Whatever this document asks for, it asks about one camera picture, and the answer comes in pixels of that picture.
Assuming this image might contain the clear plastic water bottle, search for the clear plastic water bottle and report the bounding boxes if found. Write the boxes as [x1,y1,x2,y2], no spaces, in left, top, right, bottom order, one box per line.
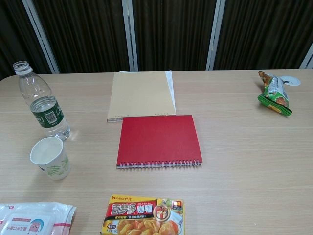
[12,60,71,141]

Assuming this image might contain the white paper cup green print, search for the white paper cup green print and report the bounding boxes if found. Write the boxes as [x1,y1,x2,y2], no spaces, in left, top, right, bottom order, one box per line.
[29,137,71,181]

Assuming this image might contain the red spiral notebook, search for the red spiral notebook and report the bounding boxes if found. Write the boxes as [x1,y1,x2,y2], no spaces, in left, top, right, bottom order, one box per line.
[116,114,203,171]

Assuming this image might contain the tan cover notebook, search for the tan cover notebook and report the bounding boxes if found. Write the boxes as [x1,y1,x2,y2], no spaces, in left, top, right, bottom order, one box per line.
[106,70,177,123]

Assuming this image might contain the white paper sheets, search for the white paper sheets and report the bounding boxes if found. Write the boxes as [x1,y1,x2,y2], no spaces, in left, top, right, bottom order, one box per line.
[119,70,177,112]

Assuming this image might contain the black pleated screen panel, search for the black pleated screen panel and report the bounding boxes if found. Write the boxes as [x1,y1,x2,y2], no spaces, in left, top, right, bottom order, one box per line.
[31,0,128,73]
[214,0,313,71]
[0,0,53,81]
[132,0,218,72]

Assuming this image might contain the yellow curry box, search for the yellow curry box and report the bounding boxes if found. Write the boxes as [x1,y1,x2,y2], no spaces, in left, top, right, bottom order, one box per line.
[100,194,186,235]

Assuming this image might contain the green snack bag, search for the green snack bag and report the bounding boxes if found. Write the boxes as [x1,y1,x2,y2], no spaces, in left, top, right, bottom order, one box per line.
[257,71,293,117]

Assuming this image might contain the white pink wet wipes pack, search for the white pink wet wipes pack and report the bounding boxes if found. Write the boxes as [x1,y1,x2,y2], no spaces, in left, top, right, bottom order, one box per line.
[0,202,77,235]

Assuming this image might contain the grey screen frame post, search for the grey screen frame post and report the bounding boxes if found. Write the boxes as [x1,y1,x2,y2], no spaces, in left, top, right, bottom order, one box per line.
[205,0,226,71]
[121,0,139,72]
[21,0,61,74]
[299,41,313,69]

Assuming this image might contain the white round cable grommet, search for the white round cable grommet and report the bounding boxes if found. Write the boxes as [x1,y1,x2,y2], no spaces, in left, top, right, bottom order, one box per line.
[278,75,301,87]

